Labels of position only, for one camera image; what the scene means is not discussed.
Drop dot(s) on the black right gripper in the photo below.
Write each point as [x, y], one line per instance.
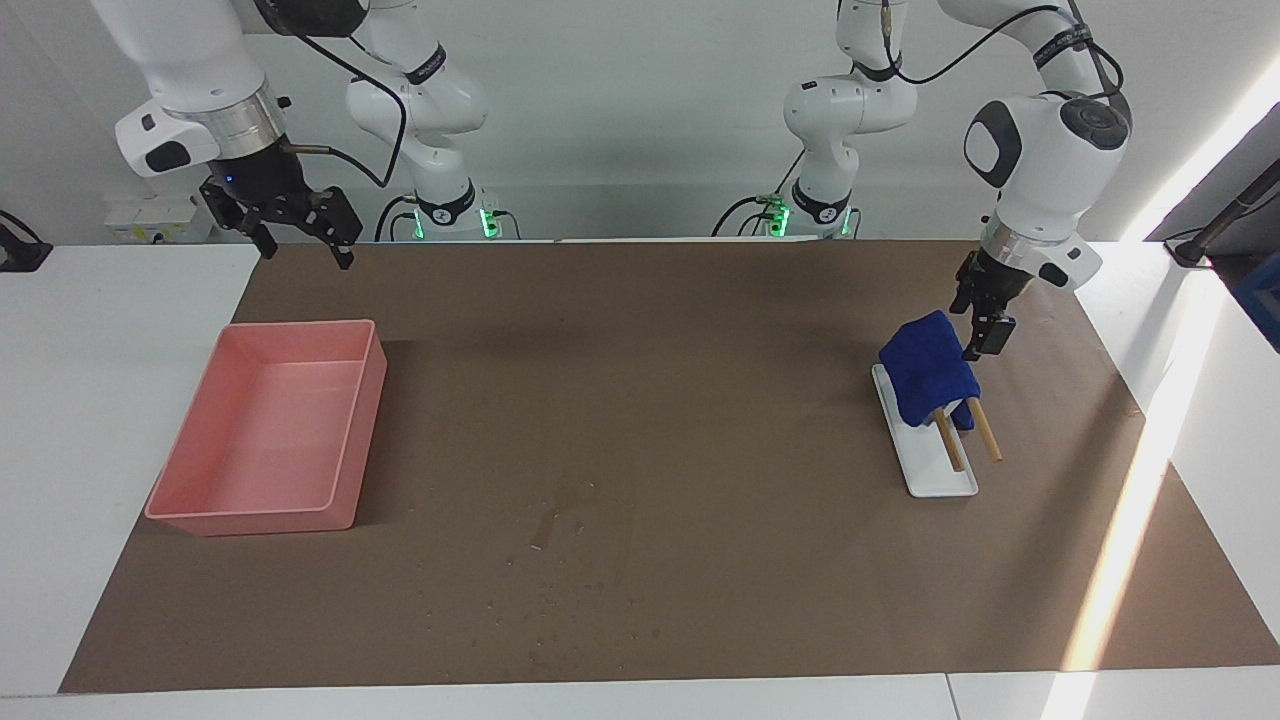
[265, 190]

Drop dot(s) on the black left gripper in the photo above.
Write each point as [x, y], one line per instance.
[995, 285]

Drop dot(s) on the blue towel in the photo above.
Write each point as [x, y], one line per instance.
[930, 365]

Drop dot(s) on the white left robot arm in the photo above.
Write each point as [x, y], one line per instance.
[1050, 150]

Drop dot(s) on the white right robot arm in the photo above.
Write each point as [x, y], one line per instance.
[190, 60]

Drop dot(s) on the wooden towel rack dowel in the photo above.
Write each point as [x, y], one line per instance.
[988, 440]
[950, 445]

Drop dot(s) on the pink plastic bin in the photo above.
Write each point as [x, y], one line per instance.
[270, 430]

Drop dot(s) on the black stand pole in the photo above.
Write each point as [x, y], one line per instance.
[1225, 215]

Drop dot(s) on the black clamp object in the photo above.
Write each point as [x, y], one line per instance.
[20, 250]

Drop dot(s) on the blue box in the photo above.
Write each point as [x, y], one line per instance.
[1260, 300]

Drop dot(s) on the brown table mat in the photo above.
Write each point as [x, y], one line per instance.
[650, 400]

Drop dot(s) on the white wall socket strip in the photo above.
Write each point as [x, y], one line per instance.
[160, 220]

